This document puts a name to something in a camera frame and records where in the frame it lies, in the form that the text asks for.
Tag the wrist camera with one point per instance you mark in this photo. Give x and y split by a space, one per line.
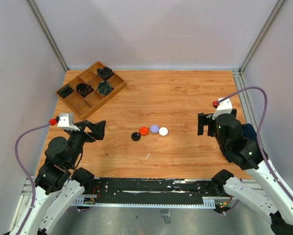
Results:
66 122
222 107

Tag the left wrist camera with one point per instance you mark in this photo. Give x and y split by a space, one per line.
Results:
66 122

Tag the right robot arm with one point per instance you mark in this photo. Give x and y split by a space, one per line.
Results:
238 145

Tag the black green rolled item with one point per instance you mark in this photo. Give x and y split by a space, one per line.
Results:
65 91

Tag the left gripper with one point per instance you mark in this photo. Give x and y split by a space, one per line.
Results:
97 129

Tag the orange charging case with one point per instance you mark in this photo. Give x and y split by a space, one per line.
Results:
144 131

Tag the black rolled item top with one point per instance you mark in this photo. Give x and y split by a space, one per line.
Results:
105 73

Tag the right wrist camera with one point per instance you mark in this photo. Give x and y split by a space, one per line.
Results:
222 107

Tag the purple earbud charging case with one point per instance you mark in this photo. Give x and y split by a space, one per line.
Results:
154 128

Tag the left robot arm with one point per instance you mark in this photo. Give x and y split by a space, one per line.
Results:
59 181

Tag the dark blue cloth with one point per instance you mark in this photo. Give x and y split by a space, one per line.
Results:
248 132

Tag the black charging case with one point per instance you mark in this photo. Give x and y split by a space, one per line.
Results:
135 136

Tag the white charging case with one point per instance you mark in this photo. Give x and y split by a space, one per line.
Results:
163 131

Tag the black yellow rolled item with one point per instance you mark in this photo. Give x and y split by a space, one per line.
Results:
104 88

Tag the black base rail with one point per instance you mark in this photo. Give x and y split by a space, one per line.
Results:
146 192

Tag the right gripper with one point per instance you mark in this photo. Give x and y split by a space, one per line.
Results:
205 119

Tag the black red rolled item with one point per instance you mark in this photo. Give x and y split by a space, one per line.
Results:
84 89

